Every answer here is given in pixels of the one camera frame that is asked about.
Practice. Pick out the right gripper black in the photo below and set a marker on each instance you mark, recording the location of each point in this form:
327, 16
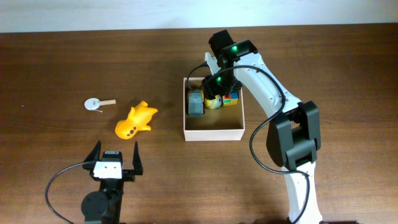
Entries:
211, 88

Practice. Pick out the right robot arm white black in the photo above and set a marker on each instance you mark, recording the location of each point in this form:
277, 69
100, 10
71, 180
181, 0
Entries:
293, 136

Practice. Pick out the grey yellow toy car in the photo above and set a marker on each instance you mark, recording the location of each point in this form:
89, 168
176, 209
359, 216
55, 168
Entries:
195, 102

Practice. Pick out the white disc with wooden handle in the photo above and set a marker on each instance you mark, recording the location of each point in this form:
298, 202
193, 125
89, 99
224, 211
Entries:
93, 104

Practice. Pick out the colourful puzzle cube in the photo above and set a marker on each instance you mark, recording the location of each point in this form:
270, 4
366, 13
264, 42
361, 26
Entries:
231, 99

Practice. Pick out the orange rubber toy animal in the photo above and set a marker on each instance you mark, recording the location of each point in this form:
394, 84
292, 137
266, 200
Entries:
137, 120

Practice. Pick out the yellow grey ball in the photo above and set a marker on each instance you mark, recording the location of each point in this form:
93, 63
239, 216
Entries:
214, 103

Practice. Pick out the pink cardboard box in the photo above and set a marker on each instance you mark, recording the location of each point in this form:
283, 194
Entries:
224, 124

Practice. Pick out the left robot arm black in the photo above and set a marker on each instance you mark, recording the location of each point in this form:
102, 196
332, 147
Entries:
104, 205

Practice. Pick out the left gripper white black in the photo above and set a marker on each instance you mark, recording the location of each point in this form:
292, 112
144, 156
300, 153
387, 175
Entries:
129, 174

